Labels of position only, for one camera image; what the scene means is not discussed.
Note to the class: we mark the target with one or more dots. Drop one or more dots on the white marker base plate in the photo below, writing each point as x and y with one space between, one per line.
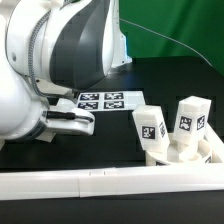
106 101

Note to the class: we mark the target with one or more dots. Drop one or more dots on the white front wall bar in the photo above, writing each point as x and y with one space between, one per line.
111 182

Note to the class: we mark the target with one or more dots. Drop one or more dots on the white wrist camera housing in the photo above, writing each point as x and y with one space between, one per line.
72 121

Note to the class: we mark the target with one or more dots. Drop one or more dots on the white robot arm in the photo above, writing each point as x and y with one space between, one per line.
48 50

